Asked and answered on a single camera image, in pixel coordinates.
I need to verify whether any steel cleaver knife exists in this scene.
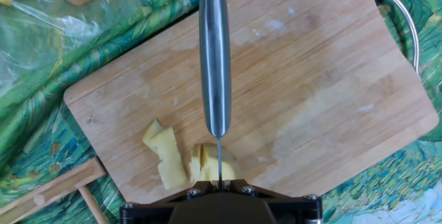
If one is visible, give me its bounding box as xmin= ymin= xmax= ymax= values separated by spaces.
xmin=198 ymin=0 xmax=233 ymax=189

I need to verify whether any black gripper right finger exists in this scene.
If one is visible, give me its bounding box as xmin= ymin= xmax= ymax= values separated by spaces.
xmin=221 ymin=178 xmax=324 ymax=224

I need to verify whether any clear plastic bag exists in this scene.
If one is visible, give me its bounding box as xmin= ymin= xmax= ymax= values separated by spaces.
xmin=0 ymin=0 xmax=208 ymax=97

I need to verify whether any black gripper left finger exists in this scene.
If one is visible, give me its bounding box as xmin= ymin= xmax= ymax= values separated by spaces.
xmin=119 ymin=178 xmax=219 ymax=224

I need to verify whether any wooden peg rack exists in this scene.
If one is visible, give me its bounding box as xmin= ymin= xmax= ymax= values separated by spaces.
xmin=0 ymin=157 xmax=110 ymax=224

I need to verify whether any wooden cutting board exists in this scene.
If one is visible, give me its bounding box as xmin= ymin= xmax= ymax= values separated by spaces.
xmin=64 ymin=0 xmax=440 ymax=205

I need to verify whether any painted landscape tablecloth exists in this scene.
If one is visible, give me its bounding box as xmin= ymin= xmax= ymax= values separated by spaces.
xmin=0 ymin=0 xmax=442 ymax=224

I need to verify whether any thin yellow potato slice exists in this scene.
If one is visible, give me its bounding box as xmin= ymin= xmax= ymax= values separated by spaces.
xmin=142 ymin=118 xmax=166 ymax=151
xmin=148 ymin=127 xmax=189 ymax=191
xmin=189 ymin=143 xmax=204 ymax=184

